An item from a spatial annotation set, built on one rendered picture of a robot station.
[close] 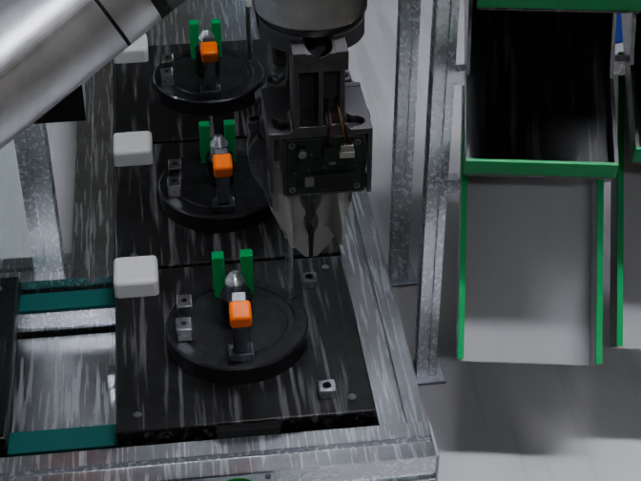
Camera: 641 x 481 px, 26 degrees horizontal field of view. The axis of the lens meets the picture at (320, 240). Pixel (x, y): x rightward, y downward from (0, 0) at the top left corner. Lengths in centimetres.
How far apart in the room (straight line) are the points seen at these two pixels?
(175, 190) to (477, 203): 36
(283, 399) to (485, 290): 22
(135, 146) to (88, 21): 92
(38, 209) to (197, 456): 34
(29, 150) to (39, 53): 71
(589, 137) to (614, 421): 35
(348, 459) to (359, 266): 28
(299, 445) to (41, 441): 24
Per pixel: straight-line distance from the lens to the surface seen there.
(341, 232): 100
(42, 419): 139
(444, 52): 127
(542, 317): 133
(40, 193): 144
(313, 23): 90
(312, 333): 138
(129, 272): 143
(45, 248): 149
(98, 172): 165
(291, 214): 100
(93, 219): 158
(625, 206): 138
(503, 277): 133
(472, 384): 149
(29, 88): 72
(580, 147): 124
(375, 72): 203
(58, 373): 144
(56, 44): 71
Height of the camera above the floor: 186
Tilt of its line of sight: 37 degrees down
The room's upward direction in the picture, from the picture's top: straight up
